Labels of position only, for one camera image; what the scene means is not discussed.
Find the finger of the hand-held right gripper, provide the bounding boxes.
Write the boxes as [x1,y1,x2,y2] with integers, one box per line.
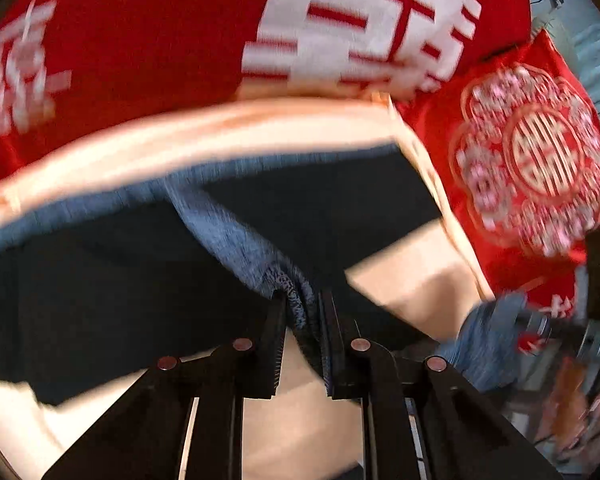
[511,304,582,357]

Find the peach bed sheet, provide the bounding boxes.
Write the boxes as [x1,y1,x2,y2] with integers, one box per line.
[0,94,496,480]

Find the red blanket with white print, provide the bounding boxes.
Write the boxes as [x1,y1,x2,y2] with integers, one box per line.
[0,0,536,196]

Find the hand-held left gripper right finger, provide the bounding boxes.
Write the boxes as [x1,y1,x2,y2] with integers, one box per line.
[319,289,564,480]

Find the red embroidered pillow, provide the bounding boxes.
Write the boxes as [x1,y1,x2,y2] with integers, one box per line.
[397,30,600,268]

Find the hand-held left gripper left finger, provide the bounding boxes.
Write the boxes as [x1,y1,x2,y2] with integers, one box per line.
[41,291,288,480]

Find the black pants with patterned waistband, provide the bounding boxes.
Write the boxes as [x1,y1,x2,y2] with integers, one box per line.
[0,142,531,408]

